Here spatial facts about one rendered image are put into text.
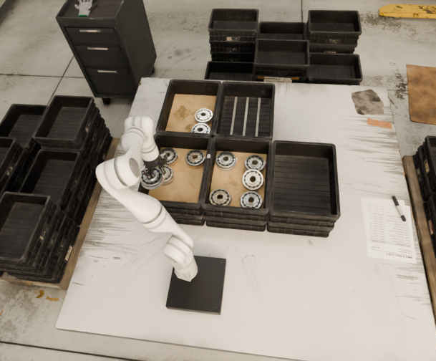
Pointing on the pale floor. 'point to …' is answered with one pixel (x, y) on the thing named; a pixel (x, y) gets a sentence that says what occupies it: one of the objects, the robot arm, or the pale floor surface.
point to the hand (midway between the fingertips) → (157, 172)
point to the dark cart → (110, 46)
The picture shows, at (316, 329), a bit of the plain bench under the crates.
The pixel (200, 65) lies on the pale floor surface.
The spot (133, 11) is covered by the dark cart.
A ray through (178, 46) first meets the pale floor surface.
